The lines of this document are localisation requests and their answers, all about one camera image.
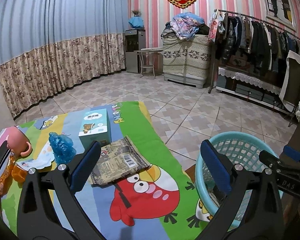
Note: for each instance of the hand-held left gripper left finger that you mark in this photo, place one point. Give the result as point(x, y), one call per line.
point(83, 170)

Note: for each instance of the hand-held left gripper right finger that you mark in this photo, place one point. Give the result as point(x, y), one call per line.
point(215, 170)

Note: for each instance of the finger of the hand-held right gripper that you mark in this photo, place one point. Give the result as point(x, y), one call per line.
point(270, 160)
point(292, 152)

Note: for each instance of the teal plastic laundry basket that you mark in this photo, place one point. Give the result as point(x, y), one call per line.
point(245, 150)

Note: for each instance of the blue plastic bag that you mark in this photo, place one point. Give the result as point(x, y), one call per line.
point(61, 147)

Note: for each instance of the camouflage snack packet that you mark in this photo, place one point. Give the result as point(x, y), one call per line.
point(120, 160)

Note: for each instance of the orange snack wrapper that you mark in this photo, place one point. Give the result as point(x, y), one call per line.
point(5, 177)

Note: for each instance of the teal tissue box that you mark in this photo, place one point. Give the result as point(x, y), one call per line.
point(95, 125)

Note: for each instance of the printed cartoon bird blanket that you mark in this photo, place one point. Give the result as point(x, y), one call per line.
point(165, 140)

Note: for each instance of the low white shelf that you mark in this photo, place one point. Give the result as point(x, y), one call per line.
point(250, 92)

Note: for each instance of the dark board with cream edge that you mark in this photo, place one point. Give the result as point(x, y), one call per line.
point(297, 80)

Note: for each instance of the pink mug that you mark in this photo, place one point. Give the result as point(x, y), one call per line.
point(16, 137)

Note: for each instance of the white lace cloth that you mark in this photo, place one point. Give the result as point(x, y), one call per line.
point(250, 78)

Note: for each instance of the black case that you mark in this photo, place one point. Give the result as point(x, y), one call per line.
point(0, 157)

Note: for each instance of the grey washing machine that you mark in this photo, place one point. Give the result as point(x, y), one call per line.
point(185, 81)

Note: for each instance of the row of hanging clothes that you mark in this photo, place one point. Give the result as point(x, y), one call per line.
point(257, 42)

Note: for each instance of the patterned beige cover cloth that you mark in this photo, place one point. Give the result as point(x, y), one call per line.
point(186, 55)

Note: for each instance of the grey water dispenser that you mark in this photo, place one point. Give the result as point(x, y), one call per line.
point(133, 55)

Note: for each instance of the small round side table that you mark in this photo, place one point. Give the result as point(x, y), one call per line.
point(147, 52)

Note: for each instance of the metal clothes rack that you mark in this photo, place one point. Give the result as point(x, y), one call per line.
point(252, 17)

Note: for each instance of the pink hanging bag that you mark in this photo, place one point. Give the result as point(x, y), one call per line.
point(213, 27)

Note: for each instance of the pile of dark clothes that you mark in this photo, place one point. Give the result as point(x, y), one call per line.
point(168, 31)

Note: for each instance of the floral quilt bundle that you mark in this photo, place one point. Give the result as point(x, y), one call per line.
point(186, 25)

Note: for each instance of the framed window silhouette picture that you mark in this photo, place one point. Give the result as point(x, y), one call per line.
point(278, 5)

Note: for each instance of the blue curtain with floral hem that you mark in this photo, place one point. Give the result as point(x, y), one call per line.
point(52, 17)

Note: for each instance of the blue covered water bottle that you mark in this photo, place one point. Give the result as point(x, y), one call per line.
point(136, 23)

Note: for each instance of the small potted plant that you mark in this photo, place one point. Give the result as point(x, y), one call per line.
point(136, 13)

